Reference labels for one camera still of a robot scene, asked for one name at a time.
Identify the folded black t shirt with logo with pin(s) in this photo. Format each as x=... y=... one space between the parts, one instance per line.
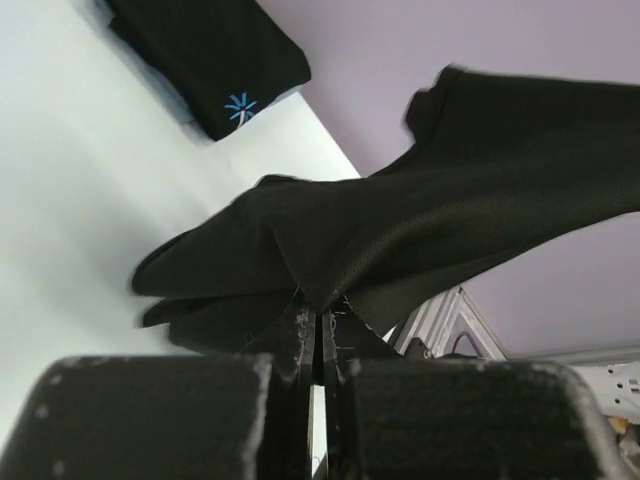
x=227 y=60

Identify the aluminium frame rail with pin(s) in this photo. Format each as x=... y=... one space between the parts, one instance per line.
x=450 y=323

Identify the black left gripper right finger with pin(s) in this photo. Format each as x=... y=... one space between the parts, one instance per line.
x=389 y=417

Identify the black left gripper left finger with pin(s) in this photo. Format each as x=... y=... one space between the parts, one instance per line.
x=218 y=416

